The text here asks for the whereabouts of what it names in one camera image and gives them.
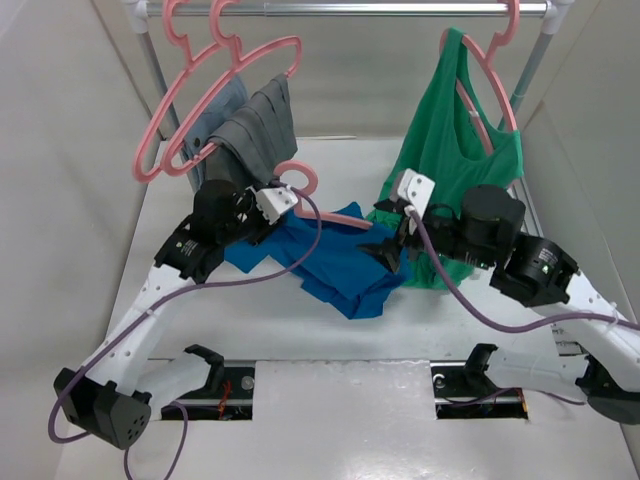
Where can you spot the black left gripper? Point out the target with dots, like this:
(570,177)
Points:
(264,226)

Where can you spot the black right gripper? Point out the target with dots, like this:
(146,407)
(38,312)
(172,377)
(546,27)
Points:
(388,249)

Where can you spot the blue t shirt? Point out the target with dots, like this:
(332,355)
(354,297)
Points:
(336,272)

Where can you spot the green tank top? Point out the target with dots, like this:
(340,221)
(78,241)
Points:
(442,143)

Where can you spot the pink hanger with green shirt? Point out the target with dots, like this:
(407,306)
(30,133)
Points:
(485,60)

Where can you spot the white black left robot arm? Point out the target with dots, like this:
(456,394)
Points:
(111,395)

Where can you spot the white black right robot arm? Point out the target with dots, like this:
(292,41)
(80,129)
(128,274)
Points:
(537,274)

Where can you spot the pink hanger with grey clothes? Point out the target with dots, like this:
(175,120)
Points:
(235,75)

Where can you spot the grey pleated skirt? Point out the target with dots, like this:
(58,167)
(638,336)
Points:
(260,134)

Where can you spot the light blue garment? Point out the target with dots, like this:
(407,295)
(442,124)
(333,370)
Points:
(223,166)

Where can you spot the metal clothes rack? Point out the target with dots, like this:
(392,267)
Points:
(551,14)

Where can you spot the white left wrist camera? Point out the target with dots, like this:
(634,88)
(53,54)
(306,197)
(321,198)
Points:
(275,202)

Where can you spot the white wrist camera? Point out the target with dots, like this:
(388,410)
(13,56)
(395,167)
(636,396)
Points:
(412,188)
(275,202)

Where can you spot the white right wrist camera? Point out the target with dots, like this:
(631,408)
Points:
(412,188)

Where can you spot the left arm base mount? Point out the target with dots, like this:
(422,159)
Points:
(231,401)

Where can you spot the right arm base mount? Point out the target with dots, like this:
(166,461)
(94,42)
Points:
(459,397)

